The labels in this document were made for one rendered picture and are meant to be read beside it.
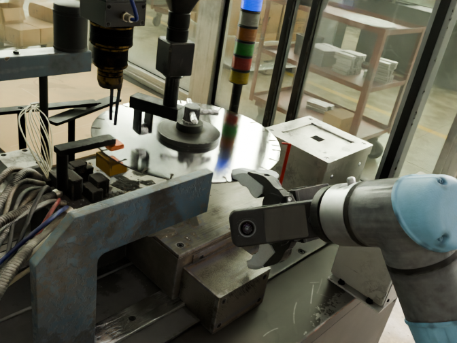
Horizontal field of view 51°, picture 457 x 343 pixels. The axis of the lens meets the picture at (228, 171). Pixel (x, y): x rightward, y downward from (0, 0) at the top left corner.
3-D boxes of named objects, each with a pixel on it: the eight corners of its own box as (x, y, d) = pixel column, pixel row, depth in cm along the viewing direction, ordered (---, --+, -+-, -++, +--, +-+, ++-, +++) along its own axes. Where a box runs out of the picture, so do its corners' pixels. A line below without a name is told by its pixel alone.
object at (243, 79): (238, 77, 112) (240, 64, 111) (251, 84, 110) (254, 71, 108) (224, 79, 109) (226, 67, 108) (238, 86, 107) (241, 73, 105)
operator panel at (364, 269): (396, 229, 106) (419, 170, 99) (444, 255, 100) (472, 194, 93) (326, 278, 87) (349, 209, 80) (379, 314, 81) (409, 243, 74)
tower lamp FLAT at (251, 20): (247, 22, 106) (249, 8, 105) (262, 27, 104) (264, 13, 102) (233, 22, 103) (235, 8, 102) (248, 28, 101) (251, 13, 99)
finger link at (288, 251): (276, 273, 69) (302, 239, 63) (268, 275, 68) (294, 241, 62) (260, 246, 71) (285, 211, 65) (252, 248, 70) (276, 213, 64)
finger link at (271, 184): (252, 188, 71) (288, 222, 66) (243, 190, 71) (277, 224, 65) (258, 161, 69) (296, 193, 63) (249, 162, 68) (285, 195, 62)
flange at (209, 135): (206, 154, 78) (208, 141, 77) (145, 137, 81) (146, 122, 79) (228, 132, 88) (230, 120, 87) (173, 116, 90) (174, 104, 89)
